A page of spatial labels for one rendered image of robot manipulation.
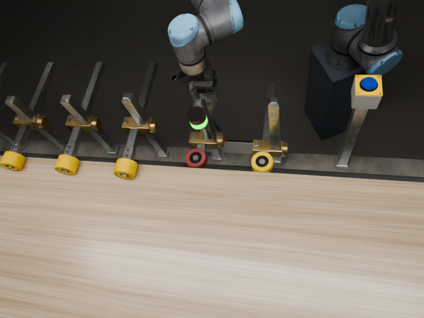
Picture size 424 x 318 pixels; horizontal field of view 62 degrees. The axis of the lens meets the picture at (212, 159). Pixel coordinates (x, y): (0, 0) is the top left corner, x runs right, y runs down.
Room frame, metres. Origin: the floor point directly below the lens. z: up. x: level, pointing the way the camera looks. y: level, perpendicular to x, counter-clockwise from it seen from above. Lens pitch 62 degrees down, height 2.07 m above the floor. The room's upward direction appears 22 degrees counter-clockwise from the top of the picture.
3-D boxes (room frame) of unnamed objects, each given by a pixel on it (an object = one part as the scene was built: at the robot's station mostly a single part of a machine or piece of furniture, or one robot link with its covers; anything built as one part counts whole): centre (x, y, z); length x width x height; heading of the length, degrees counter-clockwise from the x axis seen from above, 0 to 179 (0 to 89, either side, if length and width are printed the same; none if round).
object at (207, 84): (0.79, -0.07, 1.15); 0.09 x 0.08 x 0.12; 62
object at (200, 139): (0.73, -0.01, 0.84); 0.14 x 0.06 x 0.05; 62
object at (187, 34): (0.79, -0.07, 1.32); 0.10 x 0.09 x 0.12; 95
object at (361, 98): (0.48, -0.48, 1.18); 0.07 x 0.07 x 0.08; 62
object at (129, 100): (0.84, 0.19, 0.91); 0.04 x 0.04 x 0.48; 62
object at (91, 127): (0.97, 0.43, 0.94); 0.14 x 0.06 x 0.05; 62
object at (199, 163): (0.64, 0.06, 0.85); 0.08 x 0.08 x 0.11
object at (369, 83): (0.48, -0.48, 1.22); 0.04 x 0.04 x 0.02
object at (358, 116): (0.47, -0.48, 0.92); 0.05 x 0.05 x 0.45; 62
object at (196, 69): (0.79, -0.06, 1.23); 0.10 x 0.09 x 0.05; 152
